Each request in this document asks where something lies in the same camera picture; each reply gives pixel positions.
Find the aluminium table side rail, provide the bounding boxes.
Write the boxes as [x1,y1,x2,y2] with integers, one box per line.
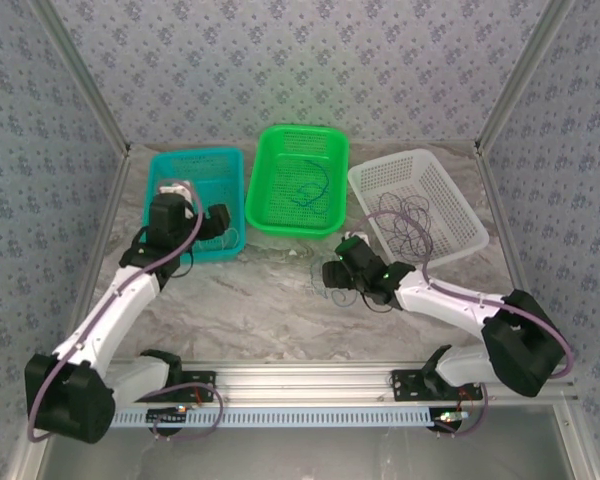
[77,149,131,326]
[474,144,531,301]

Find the aluminium frame post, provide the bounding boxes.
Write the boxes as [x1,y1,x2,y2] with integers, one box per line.
[28,0,132,159]
[473,0,577,159]

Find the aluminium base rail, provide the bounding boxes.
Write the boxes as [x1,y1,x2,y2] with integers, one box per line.
[104,363,580,407]

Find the teal plastic basket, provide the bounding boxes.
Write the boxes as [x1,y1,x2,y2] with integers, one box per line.
[142,146,246,265]

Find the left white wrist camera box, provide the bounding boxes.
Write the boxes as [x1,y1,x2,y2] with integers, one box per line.
[158,182,195,202]

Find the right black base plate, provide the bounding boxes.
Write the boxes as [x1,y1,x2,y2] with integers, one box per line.
[390,369,484,403]

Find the right arm mauve harness cable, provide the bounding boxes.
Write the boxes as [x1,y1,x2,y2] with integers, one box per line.
[347,211,576,440]

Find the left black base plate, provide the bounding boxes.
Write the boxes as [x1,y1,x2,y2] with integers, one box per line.
[169,370,218,404]

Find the thin purple cable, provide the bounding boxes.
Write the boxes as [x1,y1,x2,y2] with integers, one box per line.
[377,192,435,262]

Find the white plastic basket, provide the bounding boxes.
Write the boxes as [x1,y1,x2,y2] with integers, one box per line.
[347,148,490,266]

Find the white slotted cable duct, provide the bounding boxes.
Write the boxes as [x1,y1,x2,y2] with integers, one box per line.
[110,406,434,430]

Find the arm mauve harness cable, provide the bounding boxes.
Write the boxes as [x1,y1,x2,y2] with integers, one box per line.
[27,180,225,444]
[347,211,576,440]

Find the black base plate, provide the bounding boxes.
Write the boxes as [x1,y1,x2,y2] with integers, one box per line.
[169,370,218,404]
[390,369,484,403]

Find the small black circuit board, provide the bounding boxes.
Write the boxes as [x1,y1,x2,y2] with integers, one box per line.
[432,409,470,432]
[147,406,189,427]

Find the thin blue cable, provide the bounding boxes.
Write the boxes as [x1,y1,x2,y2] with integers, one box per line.
[288,157,334,216]

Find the thin pale grey cable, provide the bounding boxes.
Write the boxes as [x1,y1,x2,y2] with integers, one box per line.
[309,254,357,309]

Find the left arm mauve harness cable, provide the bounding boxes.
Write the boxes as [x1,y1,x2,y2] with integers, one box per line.
[27,180,225,444]

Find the green plastic basket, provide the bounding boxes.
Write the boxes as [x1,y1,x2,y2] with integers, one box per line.
[244,123,350,240]

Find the thin white cable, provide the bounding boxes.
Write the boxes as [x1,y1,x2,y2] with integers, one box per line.
[193,227,242,252]

